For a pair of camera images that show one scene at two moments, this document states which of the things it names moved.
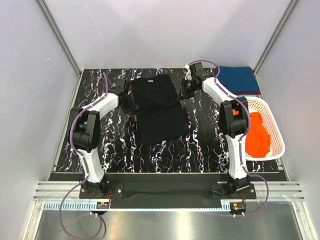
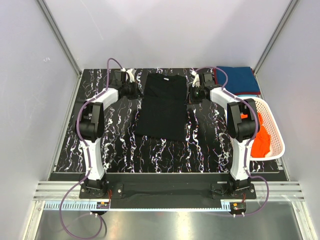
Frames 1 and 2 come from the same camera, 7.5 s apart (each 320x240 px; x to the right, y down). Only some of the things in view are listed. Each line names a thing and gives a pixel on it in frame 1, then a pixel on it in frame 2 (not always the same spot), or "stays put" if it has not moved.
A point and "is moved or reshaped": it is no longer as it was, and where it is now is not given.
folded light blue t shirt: x=247 y=95 stays put
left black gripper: x=132 y=108 → x=136 y=94
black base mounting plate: x=169 y=192 stays put
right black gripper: x=183 y=94 → x=190 y=99
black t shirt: x=161 y=115 is moved or reshaped
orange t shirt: x=257 y=139 stays put
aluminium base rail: x=57 y=190 stays put
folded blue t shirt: x=239 y=79 stays put
